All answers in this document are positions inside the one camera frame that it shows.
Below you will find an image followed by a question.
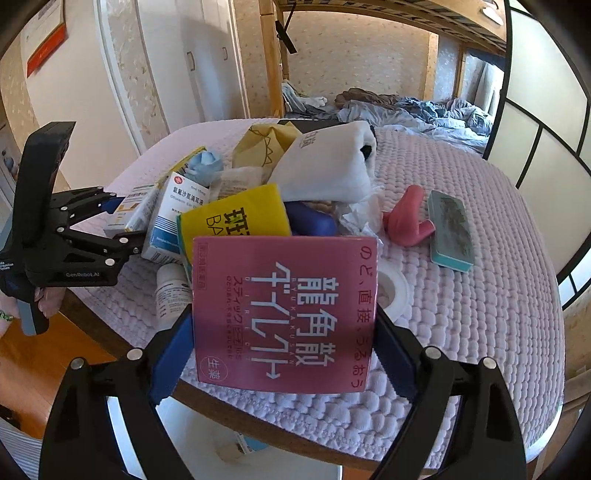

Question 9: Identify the white yellow small box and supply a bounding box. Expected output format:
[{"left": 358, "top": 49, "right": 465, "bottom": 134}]
[{"left": 103, "top": 183, "right": 160, "bottom": 238}]

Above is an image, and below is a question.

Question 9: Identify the white blue medicine box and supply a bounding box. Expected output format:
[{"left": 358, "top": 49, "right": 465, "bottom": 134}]
[{"left": 141, "top": 173, "right": 209, "bottom": 264}]

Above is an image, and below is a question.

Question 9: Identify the white pill bottle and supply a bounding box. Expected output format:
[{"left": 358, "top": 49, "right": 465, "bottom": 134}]
[{"left": 155, "top": 263, "right": 192, "bottom": 330}]

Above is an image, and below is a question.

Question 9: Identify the white tape roll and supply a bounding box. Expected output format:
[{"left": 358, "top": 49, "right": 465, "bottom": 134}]
[{"left": 378, "top": 263, "right": 412, "bottom": 323}]

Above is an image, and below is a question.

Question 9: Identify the yellow green packet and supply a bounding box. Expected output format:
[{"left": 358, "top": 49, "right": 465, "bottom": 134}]
[{"left": 157, "top": 146, "right": 206, "bottom": 187}]

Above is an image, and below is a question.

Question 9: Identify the yellow Babo tissue pack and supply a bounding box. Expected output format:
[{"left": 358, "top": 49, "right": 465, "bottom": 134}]
[{"left": 177, "top": 184, "right": 291, "bottom": 266}]

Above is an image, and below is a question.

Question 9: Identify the pink Japanese medicine box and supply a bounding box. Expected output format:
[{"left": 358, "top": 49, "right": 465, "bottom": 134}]
[{"left": 192, "top": 236, "right": 379, "bottom": 394}]

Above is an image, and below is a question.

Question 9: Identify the white trash bin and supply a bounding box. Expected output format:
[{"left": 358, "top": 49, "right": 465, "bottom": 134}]
[{"left": 105, "top": 393, "right": 346, "bottom": 480}]

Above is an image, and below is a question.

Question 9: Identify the person left hand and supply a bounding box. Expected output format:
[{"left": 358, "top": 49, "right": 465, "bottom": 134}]
[{"left": 1, "top": 287, "right": 66, "bottom": 321}]

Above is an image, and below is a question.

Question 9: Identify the clear snack packet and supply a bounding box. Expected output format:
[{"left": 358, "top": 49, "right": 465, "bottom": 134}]
[{"left": 209, "top": 166, "right": 263, "bottom": 202}]

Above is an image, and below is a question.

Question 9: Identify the lavender quilted bed cover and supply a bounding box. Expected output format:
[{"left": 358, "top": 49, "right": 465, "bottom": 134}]
[{"left": 68, "top": 117, "right": 567, "bottom": 471}]

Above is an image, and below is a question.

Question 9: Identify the teal grey sponge block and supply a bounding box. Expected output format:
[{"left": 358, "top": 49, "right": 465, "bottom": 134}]
[{"left": 428, "top": 190, "right": 475, "bottom": 273}]

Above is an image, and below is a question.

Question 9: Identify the white wardrobe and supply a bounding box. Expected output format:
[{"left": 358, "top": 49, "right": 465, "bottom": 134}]
[{"left": 93, "top": 0, "right": 249, "bottom": 153}]

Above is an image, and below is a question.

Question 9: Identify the pink U-shaped foam piece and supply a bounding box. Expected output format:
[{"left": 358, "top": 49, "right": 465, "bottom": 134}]
[{"left": 383, "top": 185, "right": 436, "bottom": 247}]

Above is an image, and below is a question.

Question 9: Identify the yellow paper bag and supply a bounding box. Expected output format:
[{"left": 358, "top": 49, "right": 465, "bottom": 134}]
[{"left": 232, "top": 122, "right": 303, "bottom": 182}]

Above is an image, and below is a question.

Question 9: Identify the clear crumpled plastic wrapper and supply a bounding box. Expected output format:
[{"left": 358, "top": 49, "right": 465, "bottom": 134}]
[{"left": 335, "top": 186, "right": 384, "bottom": 238}]

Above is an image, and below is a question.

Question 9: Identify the dark blue foam roller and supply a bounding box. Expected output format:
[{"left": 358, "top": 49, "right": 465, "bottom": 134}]
[{"left": 284, "top": 202, "right": 338, "bottom": 237}]

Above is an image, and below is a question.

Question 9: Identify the black flat box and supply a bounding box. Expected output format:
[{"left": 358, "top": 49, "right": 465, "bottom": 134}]
[{"left": 277, "top": 118, "right": 345, "bottom": 134}]

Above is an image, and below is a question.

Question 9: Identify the white cloth bag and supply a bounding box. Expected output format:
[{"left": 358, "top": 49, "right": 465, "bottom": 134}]
[{"left": 269, "top": 121, "right": 377, "bottom": 203}]

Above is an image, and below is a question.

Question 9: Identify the blue rumpled bedding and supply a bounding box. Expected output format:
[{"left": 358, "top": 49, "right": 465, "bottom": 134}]
[{"left": 280, "top": 80, "right": 495, "bottom": 153}]

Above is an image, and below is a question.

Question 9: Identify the black framed sliding screen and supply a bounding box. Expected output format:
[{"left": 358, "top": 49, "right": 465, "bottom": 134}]
[{"left": 485, "top": 1, "right": 590, "bottom": 308}]

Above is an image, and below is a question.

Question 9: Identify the red white wall poster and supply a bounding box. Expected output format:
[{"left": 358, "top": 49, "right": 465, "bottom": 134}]
[{"left": 21, "top": 0, "right": 67, "bottom": 78}]

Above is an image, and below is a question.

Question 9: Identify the wooden bunk bed frame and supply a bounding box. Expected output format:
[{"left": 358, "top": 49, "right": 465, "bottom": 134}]
[{"left": 259, "top": 1, "right": 507, "bottom": 116}]

